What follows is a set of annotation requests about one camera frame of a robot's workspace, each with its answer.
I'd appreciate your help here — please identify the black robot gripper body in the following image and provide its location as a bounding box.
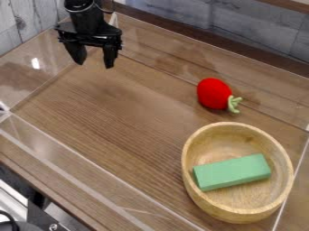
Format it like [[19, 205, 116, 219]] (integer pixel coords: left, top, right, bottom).
[[56, 22, 122, 51]]

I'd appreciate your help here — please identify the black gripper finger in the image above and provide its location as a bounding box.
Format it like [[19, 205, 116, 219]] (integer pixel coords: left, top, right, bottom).
[[103, 44, 118, 69], [64, 42, 87, 65]]

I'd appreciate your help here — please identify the red knitted strawberry toy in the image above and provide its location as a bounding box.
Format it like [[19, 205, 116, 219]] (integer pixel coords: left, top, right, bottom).
[[197, 78, 242, 114]]

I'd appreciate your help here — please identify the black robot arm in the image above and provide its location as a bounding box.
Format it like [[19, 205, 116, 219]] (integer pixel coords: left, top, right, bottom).
[[55, 0, 122, 69]]

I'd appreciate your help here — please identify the green rectangular block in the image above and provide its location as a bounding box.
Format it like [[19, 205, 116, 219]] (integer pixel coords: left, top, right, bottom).
[[191, 153, 272, 191]]

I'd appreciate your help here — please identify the wooden bowl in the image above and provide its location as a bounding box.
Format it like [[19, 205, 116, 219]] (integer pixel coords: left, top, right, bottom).
[[181, 122, 293, 224]]

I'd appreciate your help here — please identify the clear acrylic tray enclosure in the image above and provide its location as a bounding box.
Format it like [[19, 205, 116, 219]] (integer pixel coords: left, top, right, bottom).
[[0, 16, 309, 231]]

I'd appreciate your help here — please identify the black metal bracket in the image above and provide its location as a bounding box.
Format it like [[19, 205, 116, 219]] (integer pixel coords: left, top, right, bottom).
[[27, 201, 68, 231]]

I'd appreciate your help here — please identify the black cable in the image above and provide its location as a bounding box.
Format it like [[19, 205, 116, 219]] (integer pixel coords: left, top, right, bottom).
[[0, 210, 21, 231]]

